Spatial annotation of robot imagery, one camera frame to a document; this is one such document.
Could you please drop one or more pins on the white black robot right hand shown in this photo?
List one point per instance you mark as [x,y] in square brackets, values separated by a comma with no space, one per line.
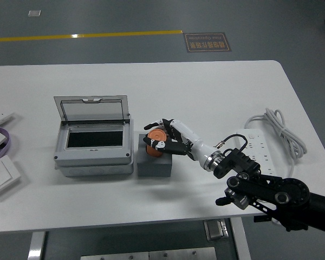
[199,147]

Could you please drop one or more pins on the orange cylinder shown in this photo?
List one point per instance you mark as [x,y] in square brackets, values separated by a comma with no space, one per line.
[157,134]

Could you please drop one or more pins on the grey box with clear lid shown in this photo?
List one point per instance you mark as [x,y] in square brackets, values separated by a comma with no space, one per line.
[94,162]

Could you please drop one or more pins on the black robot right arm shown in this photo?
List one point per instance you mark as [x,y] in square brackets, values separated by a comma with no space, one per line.
[287,192]

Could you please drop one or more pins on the grey cube with round hole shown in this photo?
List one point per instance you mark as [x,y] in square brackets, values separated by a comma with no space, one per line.
[154,168]

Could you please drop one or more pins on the white power strip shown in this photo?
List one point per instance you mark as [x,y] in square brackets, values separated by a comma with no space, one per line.
[262,146]

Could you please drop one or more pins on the black under-table bar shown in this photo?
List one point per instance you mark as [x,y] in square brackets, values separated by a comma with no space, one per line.
[261,218]

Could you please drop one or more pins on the grey table leg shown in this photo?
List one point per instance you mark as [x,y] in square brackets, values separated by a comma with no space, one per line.
[241,241]
[36,246]

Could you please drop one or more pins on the brown floor sign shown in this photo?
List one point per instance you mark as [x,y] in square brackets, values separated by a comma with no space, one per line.
[207,42]

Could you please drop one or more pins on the small metal floor plate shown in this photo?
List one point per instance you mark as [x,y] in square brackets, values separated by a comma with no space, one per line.
[34,13]

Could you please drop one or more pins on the metal table bracket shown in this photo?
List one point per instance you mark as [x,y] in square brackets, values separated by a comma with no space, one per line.
[216,230]

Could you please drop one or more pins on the metal base plate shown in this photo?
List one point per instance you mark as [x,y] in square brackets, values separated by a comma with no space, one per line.
[151,255]

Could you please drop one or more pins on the large white switch panel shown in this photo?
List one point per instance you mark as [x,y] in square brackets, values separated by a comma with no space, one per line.
[1,174]

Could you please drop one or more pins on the small white switch panel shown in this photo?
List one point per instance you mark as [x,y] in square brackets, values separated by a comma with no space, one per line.
[1,119]

